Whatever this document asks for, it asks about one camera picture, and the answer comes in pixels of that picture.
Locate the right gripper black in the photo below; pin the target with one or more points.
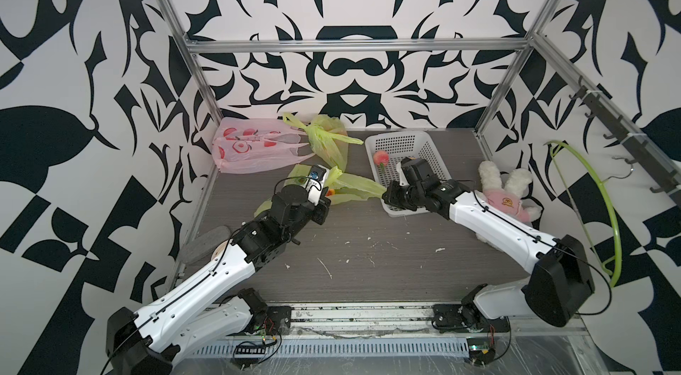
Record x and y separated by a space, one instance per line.
401 194

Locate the aluminium frame bar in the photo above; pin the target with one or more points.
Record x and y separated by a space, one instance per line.
357 45

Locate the green avocado plastic bag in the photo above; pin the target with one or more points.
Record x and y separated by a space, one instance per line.
343 187

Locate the white plastic basket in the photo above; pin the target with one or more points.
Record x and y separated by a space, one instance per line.
404 144

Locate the plush bunny toy pink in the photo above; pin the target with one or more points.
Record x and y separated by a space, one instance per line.
506 196

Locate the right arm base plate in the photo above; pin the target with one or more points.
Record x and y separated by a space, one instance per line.
457 319

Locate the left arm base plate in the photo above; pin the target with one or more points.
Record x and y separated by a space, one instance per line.
273 320

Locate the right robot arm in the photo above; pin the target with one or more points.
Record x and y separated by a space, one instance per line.
559 276

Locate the black hook rack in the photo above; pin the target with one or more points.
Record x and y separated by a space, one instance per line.
641 148

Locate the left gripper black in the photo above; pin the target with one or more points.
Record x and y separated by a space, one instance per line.
324 204

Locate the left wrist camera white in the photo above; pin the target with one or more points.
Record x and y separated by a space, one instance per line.
315 183

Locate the pink plastic bag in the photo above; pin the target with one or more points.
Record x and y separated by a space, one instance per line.
248 146

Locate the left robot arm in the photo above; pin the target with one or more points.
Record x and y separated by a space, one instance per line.
156 337

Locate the pink peach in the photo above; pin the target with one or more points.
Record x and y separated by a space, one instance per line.
381 158

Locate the green hoop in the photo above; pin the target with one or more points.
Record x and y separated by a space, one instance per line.
613 265

